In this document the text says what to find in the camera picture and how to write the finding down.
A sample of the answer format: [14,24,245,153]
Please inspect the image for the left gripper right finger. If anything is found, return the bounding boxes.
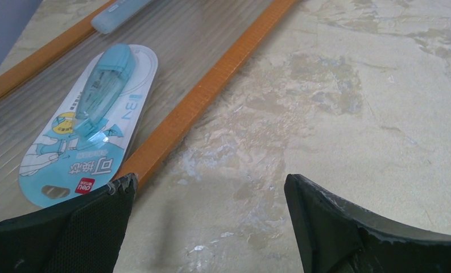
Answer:
[284,174,451,272]

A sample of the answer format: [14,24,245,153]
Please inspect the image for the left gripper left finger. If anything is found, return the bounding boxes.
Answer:
[0,173,138,272]

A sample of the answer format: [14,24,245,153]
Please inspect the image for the light blue blister pack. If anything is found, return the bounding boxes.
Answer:
[18,43,158,208]

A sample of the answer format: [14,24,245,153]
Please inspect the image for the wooden rack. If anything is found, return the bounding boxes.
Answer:
[0,1,294,221]

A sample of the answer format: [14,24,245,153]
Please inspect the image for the small teal white box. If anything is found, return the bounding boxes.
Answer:
[91,0,152,34]

